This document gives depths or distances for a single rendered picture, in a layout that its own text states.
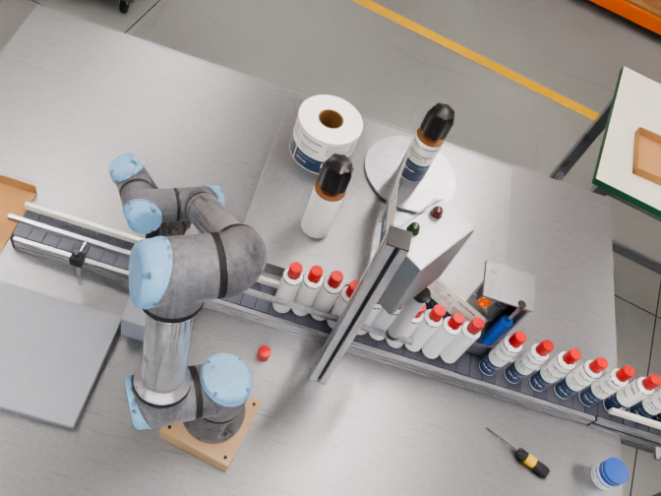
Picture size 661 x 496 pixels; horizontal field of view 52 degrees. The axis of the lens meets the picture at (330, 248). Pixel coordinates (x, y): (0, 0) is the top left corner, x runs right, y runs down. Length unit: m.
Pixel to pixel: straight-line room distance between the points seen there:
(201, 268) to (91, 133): 1.13
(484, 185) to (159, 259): 1.42
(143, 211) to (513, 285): 0.92
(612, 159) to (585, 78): 1.82
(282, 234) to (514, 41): 2.90
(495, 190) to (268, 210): 0.78
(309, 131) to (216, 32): 1.90
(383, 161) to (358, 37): 1.94
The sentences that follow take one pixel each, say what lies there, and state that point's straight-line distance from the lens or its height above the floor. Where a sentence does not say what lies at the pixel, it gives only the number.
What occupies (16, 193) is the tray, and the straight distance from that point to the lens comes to 2.07.
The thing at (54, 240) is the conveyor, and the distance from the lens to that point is 1.91.
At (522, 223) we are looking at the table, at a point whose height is 0.83.
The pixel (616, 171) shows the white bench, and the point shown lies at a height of 0.80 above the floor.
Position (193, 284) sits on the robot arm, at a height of 1.49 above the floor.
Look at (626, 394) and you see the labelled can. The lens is 2.02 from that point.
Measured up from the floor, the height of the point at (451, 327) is 1.06.
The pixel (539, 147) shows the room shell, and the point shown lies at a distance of 3.97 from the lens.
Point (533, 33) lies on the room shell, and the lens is 4.72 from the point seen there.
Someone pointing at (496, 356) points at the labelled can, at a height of 0.98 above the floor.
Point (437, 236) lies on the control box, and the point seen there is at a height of 1.48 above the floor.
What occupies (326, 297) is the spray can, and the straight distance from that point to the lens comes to 1.73.
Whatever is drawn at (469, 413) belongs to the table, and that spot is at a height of 0.83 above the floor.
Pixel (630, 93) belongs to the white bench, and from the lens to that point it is 3.20.
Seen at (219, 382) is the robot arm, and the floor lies 1.11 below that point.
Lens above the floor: 2.48
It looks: 54 degrees down
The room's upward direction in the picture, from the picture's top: 24 degrees clockwise
